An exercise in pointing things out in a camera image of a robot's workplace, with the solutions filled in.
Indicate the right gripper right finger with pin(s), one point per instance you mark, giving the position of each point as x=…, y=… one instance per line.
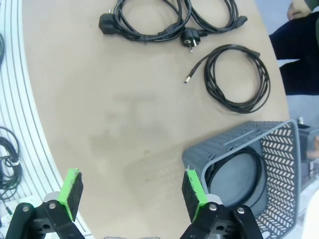
x=193, y=196

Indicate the grey perforated plastic basket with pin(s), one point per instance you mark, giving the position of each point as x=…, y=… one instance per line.
x=234, y=181

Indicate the person's left hand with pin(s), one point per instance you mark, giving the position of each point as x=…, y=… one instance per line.
x=315, y=148

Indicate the person's right forearm green sleeve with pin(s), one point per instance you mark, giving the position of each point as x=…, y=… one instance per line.
x=312, y=2

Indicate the aluminium profile table frame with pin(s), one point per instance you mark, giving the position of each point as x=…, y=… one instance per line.
x=32, y=124

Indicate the person in green sweater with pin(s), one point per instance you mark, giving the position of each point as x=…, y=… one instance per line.
x=299, y=44

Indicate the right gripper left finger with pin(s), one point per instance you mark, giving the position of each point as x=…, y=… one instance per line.
x=72, y=196

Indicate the person's right hand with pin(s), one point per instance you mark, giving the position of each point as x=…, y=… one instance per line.
x=297, y=10

